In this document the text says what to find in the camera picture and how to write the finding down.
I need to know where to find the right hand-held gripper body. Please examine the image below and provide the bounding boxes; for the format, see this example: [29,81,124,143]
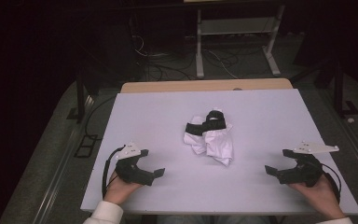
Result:
[276,141,340,188]

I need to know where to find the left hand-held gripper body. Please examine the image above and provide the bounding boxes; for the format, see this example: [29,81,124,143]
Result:
[114,141,157,187]

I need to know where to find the white shorts with black waistband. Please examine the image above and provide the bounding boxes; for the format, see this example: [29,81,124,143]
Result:
[183,107,235,167]

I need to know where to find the person's left hand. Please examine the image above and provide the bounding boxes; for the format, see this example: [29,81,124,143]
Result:
[103,169,145,206]

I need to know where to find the person's right hand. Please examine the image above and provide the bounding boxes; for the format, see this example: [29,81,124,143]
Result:
[286,173,347,220]

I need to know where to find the black metal stand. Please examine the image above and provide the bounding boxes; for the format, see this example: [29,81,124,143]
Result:
[312,58,358,119]
[66,52,101,123]

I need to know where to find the white metal shelf stand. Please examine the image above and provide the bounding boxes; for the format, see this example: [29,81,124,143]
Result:
[195,4,286,79]

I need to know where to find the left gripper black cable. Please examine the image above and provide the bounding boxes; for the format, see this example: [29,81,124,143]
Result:
[101,145,127,199]

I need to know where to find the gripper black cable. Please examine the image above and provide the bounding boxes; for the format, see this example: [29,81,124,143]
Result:
[101,145,127,199]
[320,162,343,203]

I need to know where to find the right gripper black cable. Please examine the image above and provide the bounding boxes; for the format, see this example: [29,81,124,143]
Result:
[320,162,343,203]

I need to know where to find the metal floor rail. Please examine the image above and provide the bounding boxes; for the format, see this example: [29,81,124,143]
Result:
[32,92,95,224]
[322,89,358,188]

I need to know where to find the tangle of floor cables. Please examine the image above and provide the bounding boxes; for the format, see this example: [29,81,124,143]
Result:
[131,33,241,82]

